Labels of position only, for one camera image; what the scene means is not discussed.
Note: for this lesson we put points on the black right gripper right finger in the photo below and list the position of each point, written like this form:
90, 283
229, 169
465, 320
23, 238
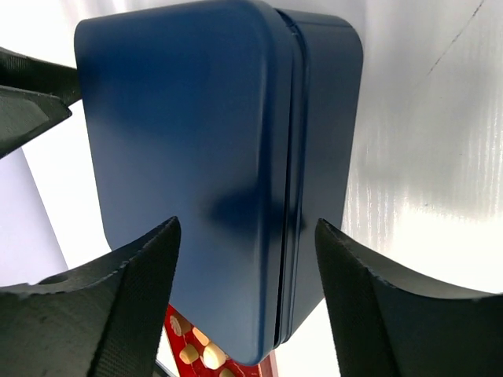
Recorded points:
389, 320

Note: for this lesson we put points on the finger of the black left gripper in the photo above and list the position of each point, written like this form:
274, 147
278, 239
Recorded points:
26, 114
27, 73

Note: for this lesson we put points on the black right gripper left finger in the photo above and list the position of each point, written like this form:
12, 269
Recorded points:
103, 318

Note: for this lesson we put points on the blue tin lid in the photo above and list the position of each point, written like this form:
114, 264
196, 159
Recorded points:
187, 111

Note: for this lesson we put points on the blue chocolate tin box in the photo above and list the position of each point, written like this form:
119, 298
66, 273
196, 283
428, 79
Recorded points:
326, 77

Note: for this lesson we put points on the red lacquer tray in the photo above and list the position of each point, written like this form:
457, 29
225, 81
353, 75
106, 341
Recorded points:
196, 355

